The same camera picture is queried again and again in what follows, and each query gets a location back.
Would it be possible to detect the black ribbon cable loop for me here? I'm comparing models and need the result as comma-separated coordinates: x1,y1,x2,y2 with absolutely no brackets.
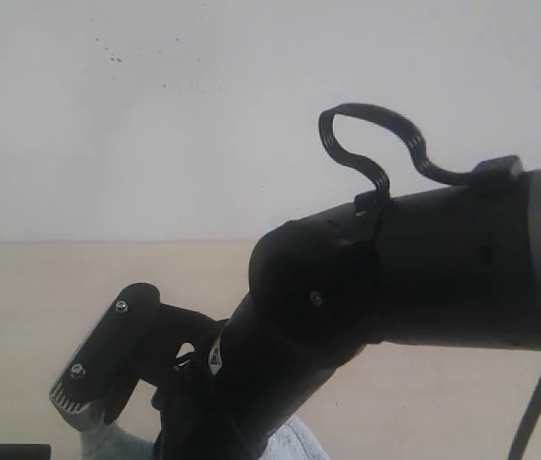
318,103,524,212

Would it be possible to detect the light blue fleece towel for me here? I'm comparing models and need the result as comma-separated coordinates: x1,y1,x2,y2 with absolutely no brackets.
80,416,329,460

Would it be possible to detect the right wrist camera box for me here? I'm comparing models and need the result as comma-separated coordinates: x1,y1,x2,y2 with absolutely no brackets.
49,283,160,432

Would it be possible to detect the black round camera cable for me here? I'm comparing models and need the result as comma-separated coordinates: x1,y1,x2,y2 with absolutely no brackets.
505,349,541,460

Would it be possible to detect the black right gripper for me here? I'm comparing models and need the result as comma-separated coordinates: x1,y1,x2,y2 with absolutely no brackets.
153,351,232,459

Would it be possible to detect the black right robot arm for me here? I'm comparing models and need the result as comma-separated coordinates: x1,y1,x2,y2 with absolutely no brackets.
153,170,541,459

